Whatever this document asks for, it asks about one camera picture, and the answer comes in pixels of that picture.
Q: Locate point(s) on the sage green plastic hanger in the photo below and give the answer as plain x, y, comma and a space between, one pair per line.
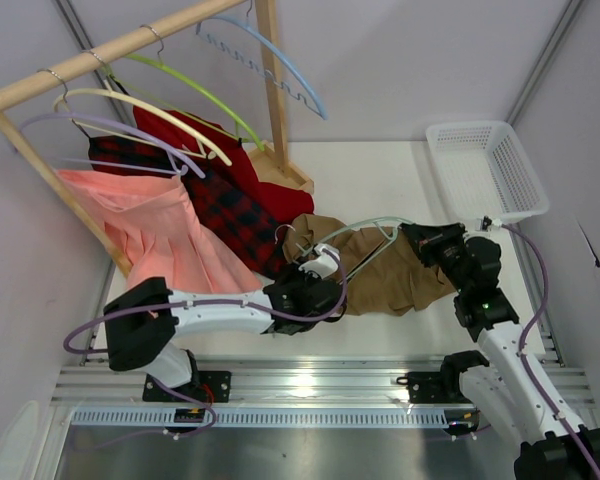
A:
363, 247

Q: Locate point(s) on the light blue plastic hanger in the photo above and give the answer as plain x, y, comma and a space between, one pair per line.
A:
306, 95

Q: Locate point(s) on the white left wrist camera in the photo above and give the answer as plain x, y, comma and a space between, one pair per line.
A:
323, 263

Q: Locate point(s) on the lilac plastic hanger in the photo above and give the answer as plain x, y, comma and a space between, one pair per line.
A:
138, 151

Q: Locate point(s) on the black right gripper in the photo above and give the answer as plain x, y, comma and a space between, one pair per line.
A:
427, 240

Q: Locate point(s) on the red black plaid skirt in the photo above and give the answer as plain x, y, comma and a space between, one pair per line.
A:
246, 228

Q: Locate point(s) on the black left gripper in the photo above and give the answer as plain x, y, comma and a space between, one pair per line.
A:
325, 288

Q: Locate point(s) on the white slotted cable duct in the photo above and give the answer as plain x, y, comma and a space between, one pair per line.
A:
172, 417

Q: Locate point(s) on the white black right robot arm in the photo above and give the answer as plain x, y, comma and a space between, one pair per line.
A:
502, 378

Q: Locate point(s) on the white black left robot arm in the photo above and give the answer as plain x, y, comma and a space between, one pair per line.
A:
141, 324

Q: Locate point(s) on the tan brown skirt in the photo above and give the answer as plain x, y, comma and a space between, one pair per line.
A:
406, 285

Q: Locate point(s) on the aluminium mounting rail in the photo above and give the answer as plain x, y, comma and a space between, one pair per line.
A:
256, 383

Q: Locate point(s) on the pink skirt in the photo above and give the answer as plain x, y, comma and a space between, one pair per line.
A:
153, 222

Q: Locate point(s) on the white plastic basket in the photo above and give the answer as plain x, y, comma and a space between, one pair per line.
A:
482, 169

